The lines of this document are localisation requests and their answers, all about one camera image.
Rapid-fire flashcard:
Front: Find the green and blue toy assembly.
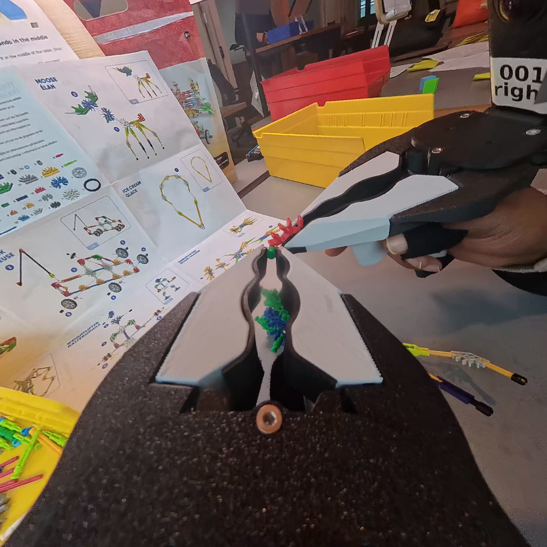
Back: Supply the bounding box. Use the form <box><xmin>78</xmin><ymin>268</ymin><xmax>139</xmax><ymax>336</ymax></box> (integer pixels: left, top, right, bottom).
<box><xmin>255</xmin><ymin>287</ymin><xmax>292</xmax><ymax>353</ymax></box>

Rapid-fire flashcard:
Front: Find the orange plastic object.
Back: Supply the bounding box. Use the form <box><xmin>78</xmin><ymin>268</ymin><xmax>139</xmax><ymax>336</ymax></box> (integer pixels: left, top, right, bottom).
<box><xmin>453</xmin><ymin>0</ymin><xmax>489</xmax><ymax>28</ymax></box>

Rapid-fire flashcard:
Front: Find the pile of toy pieces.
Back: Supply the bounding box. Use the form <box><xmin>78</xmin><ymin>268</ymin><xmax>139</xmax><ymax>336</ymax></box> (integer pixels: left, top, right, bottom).
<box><xmin>0</xmin><ymin>417</ymin><xmax>69</xmax><ymax>526</ymax></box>

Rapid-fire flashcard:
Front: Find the grey desk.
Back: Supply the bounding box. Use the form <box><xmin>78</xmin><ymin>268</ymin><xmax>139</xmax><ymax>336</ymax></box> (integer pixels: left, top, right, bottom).
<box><xmin>233</xmin><ymin>158</ymin><xmax>547</xmax><ymax>539</ymax></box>

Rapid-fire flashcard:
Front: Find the person's right hand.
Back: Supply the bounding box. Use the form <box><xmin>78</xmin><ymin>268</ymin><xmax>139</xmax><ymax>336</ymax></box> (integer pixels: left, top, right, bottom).
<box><xmin>325</xmin><ymin>186</ymin><xmax>547</xmax><ymax>274</ymax></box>

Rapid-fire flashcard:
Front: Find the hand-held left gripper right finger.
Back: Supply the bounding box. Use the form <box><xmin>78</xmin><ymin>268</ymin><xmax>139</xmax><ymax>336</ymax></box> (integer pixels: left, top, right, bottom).
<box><xmin>275</xmin><ymin>248</ymin><xmax>384</xmax><ymax>389</ymax></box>

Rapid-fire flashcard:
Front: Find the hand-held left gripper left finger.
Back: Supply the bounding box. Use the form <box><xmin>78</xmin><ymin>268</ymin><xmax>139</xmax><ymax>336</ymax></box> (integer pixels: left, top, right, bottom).
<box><xmin>155</xmin><ymin>247</ymin><xmax>268</xmax><ymax>389</ymax></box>

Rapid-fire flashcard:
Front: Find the blue plastic crate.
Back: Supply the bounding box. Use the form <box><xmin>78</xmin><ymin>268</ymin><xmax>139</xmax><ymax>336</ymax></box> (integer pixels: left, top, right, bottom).
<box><xmin>267</xmin><ymin>21</ymin><xmax>315</xmax><ymax>43</ymax></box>

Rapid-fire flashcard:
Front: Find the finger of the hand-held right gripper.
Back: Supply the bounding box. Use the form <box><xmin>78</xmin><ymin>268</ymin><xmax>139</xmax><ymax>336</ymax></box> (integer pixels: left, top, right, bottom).
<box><xmin>296</xmin><ymin>152</ymin><xmax>403</xmax><ymax>223</ymax></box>
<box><xmin>282</xmin><ymin>175</ymin><xmax>460</xmax><ymax>255</ymax></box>

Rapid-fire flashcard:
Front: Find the multicoloured toy hand assembly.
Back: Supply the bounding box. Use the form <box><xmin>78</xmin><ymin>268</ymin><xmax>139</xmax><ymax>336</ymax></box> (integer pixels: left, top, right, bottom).
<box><xmin>268</xmin><ymin>216</ymin><xmax>528</xmax><ymax>417</ymax></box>

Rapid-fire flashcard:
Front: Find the stack of red plastic bins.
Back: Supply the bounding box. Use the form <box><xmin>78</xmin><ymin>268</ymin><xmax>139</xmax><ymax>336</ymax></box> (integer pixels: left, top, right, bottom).
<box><xmin>261</xmin><ymin>45</ymin><xmax>390</xmax><ymax>122</ymax></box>

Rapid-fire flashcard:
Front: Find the white toy instruction sheet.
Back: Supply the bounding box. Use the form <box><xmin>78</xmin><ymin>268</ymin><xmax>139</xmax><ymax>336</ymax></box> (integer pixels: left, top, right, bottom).
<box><xmin>0</xmin><ymin>0</ymin><xmax>288</xmax><ymax>411</ymax></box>

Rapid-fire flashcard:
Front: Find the yellow divided plastic bin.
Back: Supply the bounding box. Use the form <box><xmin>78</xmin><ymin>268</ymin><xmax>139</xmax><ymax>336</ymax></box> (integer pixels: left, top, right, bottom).
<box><xmin>0</xmin><ymin>387</ymin><xmax>82</xmax><ymax>543</ymax></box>

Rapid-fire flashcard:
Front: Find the person's right forearm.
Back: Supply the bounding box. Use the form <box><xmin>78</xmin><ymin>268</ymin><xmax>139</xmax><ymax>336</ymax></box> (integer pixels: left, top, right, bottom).
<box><xmin>491</xmin><ymin>260</ymin><xmax>547</xmax><ymax>295</ymax></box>

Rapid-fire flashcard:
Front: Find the yellow toy set box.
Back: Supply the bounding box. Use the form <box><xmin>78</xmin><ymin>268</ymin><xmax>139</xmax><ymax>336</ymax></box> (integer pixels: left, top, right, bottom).
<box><xmin>36</xmin><ymin>0</ymin><xmax>238</xmax><ymax>185</ymax></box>

